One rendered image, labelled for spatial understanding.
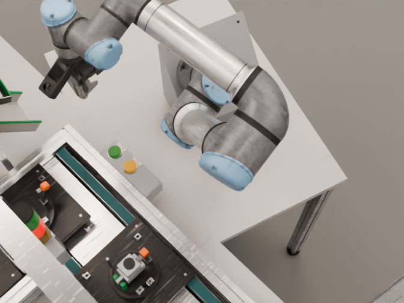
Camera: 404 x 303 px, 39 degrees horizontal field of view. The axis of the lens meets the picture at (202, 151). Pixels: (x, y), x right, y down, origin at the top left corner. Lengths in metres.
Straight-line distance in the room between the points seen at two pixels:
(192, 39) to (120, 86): 0.84
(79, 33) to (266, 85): 0.41
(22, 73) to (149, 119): 0.49
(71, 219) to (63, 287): 1.13
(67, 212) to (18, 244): 1.11
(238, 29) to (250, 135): 0.70
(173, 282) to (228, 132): 0.58
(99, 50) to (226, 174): 0.37
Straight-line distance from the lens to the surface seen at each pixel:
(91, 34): 1.26
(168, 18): 1.24
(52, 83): 1.45
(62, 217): 1.73
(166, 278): 1.64
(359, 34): 3.33
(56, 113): 2.01
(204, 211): 1.81
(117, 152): 1.78
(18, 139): 2.00
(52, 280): 0.61
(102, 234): 1.75
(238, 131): 1.18
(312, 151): 1.92
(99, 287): 1.65
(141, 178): 1.75
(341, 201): 2.81
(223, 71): 1.21
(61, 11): 1.29
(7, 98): 1.66
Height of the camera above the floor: 2.56
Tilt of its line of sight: 64 degrees down
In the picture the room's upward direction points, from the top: straight up
